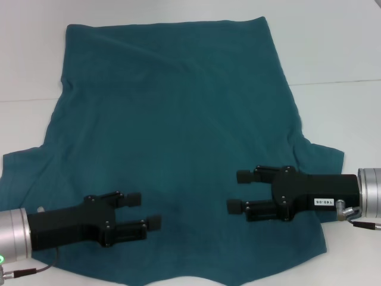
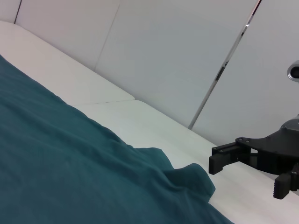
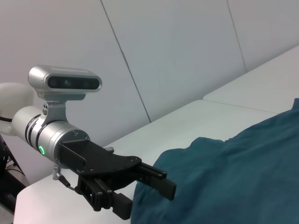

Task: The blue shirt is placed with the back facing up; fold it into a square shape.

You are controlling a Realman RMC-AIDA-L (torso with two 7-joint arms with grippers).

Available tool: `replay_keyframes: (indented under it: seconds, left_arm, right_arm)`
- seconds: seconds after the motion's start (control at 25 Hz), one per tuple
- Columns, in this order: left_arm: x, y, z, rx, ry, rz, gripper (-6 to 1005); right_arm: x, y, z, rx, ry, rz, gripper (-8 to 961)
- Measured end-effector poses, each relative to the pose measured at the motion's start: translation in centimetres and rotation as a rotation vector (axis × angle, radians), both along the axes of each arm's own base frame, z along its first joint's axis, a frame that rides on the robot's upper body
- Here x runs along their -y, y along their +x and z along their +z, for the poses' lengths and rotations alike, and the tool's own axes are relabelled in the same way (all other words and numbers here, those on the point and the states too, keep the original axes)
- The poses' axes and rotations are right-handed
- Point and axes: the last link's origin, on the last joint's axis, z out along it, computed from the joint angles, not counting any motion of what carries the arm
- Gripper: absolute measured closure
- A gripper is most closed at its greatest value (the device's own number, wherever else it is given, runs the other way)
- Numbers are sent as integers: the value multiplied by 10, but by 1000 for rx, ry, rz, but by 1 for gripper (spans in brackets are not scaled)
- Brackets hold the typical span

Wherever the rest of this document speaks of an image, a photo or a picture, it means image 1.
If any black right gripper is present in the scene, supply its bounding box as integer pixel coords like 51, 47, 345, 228
226, 164, 361, 223

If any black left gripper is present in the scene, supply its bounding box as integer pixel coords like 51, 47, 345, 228
27, 190, 162, 251

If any teal blue t-shirt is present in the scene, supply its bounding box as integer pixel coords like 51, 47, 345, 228
0, 16, 346, 286

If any right gripper cable with connector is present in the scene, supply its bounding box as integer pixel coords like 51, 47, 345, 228
335, 200, 381, 231

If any gripper cable with connector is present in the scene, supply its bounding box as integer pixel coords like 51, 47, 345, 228
0, 247, 58, 281
335, 200, 381, 231

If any left gripper cable with connector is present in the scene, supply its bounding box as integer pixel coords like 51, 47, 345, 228
0, 247, 58, 281

